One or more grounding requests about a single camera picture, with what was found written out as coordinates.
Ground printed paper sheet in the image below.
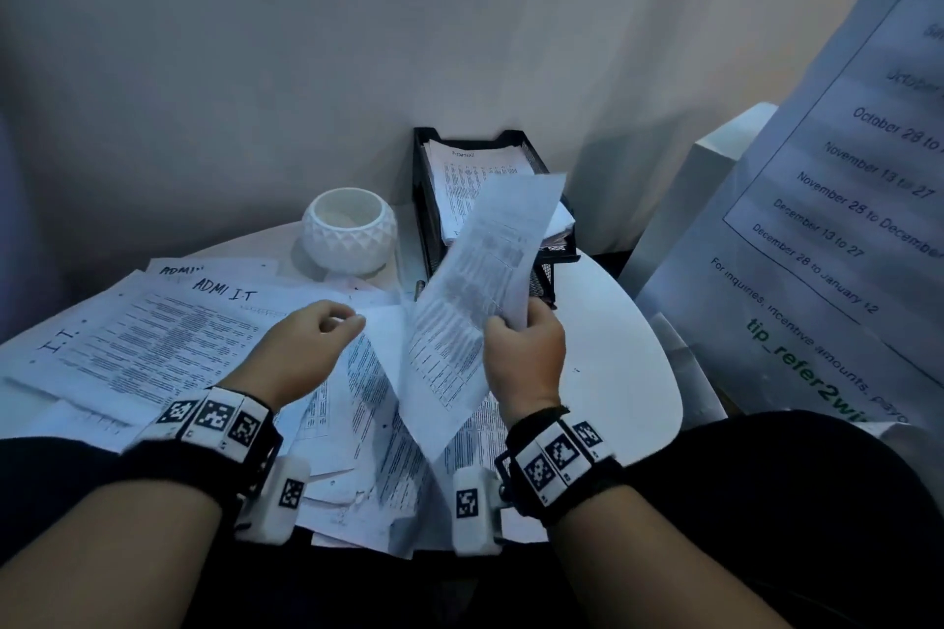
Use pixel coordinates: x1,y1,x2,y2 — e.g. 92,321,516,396
397,171,567,464

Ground black mesh paper tray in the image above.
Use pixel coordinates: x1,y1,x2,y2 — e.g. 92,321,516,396
411,127,580,310

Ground right black marker wristband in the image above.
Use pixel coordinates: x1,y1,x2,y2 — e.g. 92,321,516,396
495,405,626,527

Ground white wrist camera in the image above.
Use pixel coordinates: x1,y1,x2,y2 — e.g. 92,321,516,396
450,464,506,557
235,455,313,547

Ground pile of printed papers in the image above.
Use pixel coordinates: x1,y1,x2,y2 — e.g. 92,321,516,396
0,256,551,560

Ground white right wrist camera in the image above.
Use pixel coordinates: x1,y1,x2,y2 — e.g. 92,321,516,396
450,464,506,557

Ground white box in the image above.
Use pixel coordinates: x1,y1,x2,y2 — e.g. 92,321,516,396
618,101,780,298

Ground person's right forearm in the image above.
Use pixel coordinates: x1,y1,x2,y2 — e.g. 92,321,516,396
549,485,795,629

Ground left black marker wristband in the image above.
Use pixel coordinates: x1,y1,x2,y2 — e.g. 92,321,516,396
117,384,285,504

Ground person's left forearm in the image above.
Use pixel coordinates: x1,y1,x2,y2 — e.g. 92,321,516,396
0,479,222,629

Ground neat stack of papers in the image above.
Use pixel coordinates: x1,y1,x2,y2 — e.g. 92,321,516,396
421,138,576,251

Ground white faceted cup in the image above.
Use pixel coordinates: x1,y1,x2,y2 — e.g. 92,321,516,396
300,187,399,277

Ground person's left hand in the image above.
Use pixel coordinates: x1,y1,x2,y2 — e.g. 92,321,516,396
219,300,368,413

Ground person's right hand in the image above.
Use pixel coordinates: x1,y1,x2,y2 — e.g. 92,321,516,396
483,296,567,428

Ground large printed notice poster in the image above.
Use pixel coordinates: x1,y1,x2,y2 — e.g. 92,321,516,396
635,0,944,430

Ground black marker wristband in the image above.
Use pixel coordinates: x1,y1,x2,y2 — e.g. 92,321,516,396
495,405,626,527
117,384,285,504

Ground person's black trousers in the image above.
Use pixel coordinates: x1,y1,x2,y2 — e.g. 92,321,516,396
0,411,944,629

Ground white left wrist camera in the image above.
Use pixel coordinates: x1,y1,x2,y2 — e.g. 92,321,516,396
235,455,313,547

